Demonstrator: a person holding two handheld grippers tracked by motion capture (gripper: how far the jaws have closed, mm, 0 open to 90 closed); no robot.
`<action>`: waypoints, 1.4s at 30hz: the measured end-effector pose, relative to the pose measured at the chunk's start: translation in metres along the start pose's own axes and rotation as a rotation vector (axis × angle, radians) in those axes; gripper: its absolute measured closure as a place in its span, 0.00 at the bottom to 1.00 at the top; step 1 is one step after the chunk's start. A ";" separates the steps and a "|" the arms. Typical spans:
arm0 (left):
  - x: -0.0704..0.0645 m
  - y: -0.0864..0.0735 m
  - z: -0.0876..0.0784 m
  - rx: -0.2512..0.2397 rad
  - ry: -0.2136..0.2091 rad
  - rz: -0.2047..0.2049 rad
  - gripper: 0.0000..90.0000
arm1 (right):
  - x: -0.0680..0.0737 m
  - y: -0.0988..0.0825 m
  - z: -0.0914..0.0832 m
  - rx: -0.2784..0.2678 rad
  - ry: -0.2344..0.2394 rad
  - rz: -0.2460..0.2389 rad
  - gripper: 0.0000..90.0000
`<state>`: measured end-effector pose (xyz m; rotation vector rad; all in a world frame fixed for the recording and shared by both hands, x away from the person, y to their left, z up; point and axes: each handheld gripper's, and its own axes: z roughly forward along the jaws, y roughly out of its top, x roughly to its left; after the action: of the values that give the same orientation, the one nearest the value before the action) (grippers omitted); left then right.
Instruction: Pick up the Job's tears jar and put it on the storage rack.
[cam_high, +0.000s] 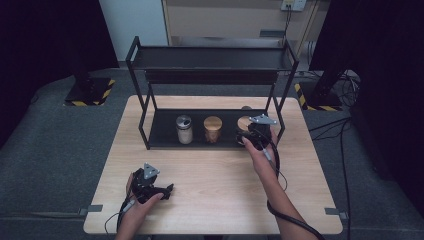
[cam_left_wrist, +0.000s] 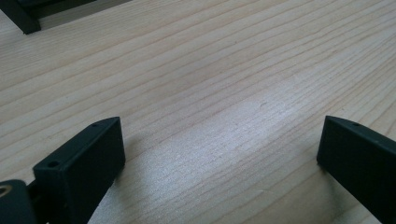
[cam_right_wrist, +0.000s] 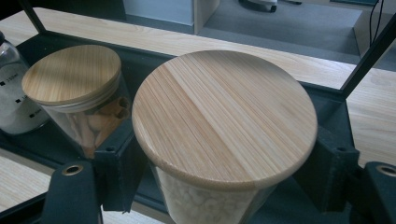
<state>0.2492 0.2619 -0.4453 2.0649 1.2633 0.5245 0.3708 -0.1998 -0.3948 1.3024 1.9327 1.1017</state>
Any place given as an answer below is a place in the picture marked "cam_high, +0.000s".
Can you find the grey table corner bracket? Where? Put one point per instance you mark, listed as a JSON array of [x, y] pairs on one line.
[[90, 209], [336, 212]]

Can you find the glass jar of cinnamon sticks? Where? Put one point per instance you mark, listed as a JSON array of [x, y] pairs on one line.
[[213, 130]]

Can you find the black metal shelf rack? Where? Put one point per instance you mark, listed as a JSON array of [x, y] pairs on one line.
[[206, 60]]

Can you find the glass shaker jar silver lid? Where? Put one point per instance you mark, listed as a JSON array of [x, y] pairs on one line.
[[184, 131]]

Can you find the white wall socket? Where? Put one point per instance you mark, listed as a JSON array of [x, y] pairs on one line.
[[294, 4]]

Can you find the person's left hand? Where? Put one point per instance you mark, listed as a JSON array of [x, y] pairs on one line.
[[136, 210]]

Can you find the person's right hand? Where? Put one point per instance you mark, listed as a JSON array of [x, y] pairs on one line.
[[263, 165]]

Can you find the pale glass jar wooden lid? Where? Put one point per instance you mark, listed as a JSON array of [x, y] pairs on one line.
[[243, 123]]

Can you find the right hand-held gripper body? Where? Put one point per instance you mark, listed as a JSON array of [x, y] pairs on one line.
[[261, 133]]

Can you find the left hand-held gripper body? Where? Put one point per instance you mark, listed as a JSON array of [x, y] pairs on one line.
[[145, 185]]

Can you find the striped-edge black stand base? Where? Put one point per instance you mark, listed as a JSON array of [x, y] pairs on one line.
[[90, 93], [320, 100]]

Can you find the black curtain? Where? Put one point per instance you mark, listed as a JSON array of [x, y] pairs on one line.
[[43, 40], [390, 66]]

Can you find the beige cabinet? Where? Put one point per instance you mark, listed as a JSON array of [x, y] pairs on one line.
[[226, 20]]

